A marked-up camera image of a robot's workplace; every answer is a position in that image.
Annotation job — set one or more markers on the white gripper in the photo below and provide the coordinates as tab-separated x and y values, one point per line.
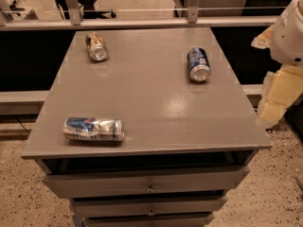
288	41

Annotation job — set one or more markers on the blue pepsi can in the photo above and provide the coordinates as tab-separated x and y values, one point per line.
198	64

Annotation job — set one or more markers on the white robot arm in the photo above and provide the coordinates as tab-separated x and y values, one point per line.
280	90

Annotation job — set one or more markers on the brown dented can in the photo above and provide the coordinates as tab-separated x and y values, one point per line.
96	47

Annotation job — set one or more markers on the crushed blue silver can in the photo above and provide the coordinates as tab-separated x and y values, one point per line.
93	129

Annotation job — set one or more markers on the grey drawer cabinet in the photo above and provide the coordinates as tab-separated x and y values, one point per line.
170	121

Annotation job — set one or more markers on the bottom grey drawer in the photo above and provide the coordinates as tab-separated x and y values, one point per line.
182	220

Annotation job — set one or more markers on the grey drawer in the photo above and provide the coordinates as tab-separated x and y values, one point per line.
146	182
148	206
182	220

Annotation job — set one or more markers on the grey metal railing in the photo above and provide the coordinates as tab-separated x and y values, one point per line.
18	15

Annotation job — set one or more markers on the middle grey drawer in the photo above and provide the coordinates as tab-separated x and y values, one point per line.
148	206

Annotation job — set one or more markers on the top grey drawer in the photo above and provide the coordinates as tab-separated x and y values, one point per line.
146	182

